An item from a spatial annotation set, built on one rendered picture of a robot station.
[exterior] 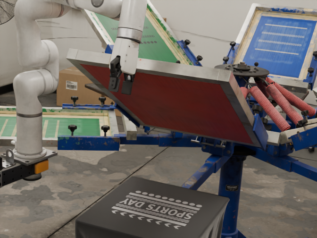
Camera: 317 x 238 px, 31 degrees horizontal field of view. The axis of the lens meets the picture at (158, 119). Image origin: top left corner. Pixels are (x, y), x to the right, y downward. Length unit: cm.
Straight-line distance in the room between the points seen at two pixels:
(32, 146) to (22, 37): 40
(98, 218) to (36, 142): 36
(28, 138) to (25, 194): 251
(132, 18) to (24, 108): 61
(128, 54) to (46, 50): 49
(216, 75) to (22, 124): 76
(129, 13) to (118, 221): 79
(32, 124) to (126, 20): 62
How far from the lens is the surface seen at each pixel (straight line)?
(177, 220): 216
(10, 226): 419
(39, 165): 220
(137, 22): 173
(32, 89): 211
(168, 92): 205
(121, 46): 171
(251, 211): 457
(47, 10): 204
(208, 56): 668
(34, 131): 216
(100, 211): 219
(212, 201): 233
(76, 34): 738
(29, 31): 207
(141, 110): 241
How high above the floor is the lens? 191
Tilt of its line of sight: 16 degrees down
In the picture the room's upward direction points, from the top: 4 degrees clockwise
